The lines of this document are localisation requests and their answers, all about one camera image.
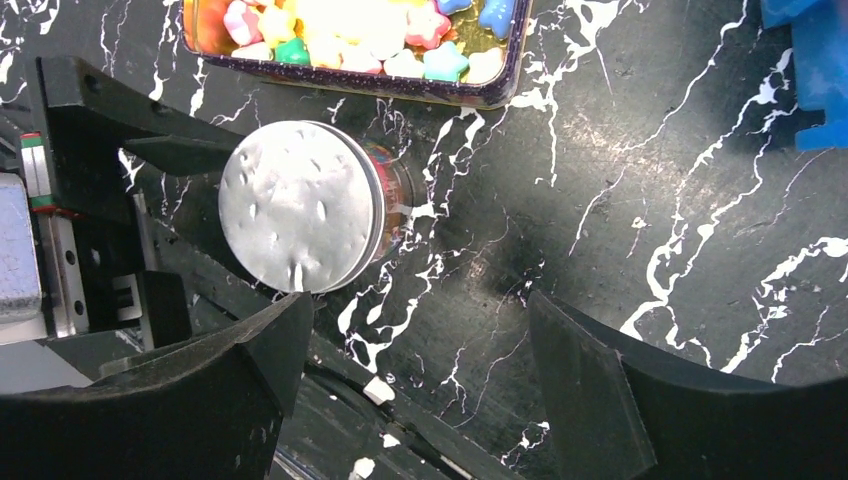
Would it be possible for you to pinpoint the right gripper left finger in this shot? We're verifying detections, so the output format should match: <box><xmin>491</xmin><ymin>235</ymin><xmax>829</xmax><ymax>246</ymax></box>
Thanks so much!
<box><xmin>1</xmin><ymin>294</ymin><xmax>314</xmax><ymax>479</ymax></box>

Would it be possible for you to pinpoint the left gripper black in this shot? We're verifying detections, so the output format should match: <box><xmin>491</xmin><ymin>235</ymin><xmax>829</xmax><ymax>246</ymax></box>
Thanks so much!
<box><xmin>18</xmin><ymin>56</ymin><xmax>244</xmax><ymax>350</ymax></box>

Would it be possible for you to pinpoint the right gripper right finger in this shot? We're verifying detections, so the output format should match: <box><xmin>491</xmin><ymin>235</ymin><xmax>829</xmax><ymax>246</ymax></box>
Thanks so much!
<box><xmin>528</xmin><ymin>292</ymin><xmax>847</xmax><ymax>479</ymax></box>

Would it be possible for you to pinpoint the white round jar lid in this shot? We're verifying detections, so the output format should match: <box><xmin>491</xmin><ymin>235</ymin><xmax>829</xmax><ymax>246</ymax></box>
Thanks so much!
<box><xmin>218</xmin><ymin>121</ymin><xmax>387</xmax><ymax>293</ymax></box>

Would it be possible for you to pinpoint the clear plastic jar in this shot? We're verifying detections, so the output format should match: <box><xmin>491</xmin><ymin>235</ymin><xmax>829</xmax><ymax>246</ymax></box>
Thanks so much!
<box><xmin>361</xmin><ymin>139</ymin><xmax>423</xmax><ymax>263</ymax></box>

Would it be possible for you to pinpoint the tin tray of star candies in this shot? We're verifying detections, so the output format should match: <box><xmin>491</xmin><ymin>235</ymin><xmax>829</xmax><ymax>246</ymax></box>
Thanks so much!
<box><xmin>182</xmin><ymin>1</ymin><xmax>531</xmax><ymax>109</ymax></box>

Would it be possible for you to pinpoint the blue bin of lollipops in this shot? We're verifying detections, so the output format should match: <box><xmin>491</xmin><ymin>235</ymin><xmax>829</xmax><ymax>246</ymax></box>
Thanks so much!
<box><xmin>760</xmin><ymin>0</ymin><xmax>847</xmax><ymax>151</ymax></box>

